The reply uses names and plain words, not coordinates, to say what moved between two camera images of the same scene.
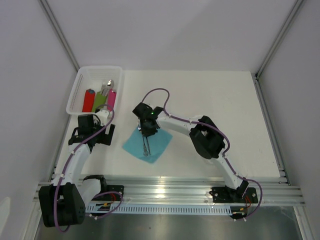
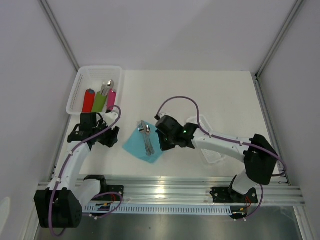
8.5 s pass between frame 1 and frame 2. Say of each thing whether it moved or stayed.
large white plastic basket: stayed
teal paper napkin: stayed
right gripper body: moved
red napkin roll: stayed
